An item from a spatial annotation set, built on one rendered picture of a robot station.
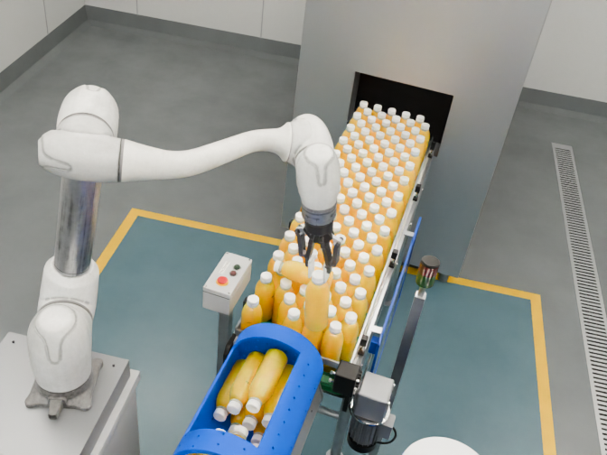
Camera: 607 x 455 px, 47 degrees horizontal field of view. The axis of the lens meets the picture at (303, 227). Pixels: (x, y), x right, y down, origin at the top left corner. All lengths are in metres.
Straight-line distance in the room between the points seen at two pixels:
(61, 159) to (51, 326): 0.52
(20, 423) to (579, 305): 3.27
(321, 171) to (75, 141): 0.56
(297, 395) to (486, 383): 1.93
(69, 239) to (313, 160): 0.72
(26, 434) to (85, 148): 0.85
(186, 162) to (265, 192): 3.03
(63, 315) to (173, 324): 1.82
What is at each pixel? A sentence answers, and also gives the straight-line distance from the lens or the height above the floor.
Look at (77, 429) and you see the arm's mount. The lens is 2.07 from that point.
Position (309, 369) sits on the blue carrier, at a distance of 2.05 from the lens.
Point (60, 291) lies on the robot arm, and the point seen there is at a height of 1.33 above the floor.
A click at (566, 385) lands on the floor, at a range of 3.96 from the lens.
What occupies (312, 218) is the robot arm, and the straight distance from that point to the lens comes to 1.75.
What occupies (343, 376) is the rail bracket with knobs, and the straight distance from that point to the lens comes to 2.29.
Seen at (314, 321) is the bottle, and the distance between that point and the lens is 2.04.
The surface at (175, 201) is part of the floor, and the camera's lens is 4.54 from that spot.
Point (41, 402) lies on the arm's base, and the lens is 2.12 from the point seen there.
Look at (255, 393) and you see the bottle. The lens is 1.99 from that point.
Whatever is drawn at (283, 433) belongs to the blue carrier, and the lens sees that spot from 1.92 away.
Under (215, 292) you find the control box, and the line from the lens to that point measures 2.36.
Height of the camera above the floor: 2.75
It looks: 39 degrees down
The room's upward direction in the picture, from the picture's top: 8 degrees clockwise
